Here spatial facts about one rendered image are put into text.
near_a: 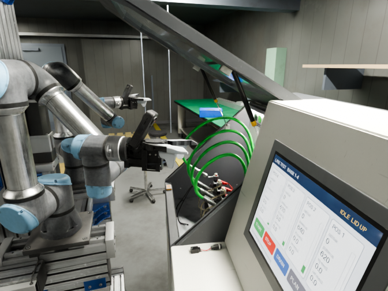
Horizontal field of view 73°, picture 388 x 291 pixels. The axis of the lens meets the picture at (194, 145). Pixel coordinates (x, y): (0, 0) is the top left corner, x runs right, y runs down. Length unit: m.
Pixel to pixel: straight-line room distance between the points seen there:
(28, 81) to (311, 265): 0.90
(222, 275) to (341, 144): 0.60
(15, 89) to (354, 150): 0.86
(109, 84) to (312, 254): 6.30
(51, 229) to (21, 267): 0.18
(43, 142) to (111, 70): 5.43
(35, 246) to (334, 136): 1.04
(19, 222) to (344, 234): 0.89
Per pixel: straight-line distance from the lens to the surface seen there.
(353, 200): 0.58
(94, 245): 1.19
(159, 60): 7.69
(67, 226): 1.15
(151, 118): 0.71
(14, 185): 0.98
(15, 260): 1.25
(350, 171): 0.60
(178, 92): 7.83
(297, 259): 0.70
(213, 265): 1.03
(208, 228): 1.09
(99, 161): 0.80
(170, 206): 1.43
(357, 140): 0.60
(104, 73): 6.66
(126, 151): 0.75
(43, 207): 1.01
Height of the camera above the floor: 1.67
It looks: 17 degrees down
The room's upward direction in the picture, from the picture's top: straight up
